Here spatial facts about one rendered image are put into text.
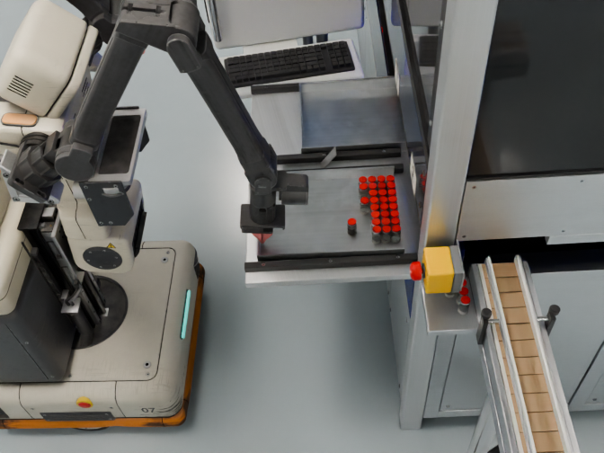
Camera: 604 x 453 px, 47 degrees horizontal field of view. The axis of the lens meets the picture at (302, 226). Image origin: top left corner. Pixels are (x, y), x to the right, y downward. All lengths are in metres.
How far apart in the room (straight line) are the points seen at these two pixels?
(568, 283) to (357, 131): 0.67
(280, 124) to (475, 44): 0.91
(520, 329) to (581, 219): 0.26
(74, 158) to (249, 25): 1.04
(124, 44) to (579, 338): 1.35
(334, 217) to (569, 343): 0.72
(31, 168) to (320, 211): 0.68
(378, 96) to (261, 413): 1.12
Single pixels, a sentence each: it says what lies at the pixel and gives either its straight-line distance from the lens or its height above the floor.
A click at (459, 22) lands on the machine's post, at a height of 1.56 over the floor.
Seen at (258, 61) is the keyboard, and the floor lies 0.83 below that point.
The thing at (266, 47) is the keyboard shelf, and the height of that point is 0.80.
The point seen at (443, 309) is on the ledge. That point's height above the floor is 0.88.
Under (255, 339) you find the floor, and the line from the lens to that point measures 2.54.
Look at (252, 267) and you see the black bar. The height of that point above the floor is 0.90.
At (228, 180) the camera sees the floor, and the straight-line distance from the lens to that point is 3.02.
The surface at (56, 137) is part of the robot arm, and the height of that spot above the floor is 1.26.
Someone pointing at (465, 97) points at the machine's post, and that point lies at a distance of 1.20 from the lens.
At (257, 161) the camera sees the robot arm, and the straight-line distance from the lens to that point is 1.39.
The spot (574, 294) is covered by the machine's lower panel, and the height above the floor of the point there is 0.78.
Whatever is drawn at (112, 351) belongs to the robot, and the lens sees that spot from 2.30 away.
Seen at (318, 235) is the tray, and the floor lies 0.88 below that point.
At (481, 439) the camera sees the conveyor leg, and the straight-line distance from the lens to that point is 1.90.
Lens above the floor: 2.20
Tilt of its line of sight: 51 degrees down
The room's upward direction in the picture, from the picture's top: 6 degrees counter-clockwise
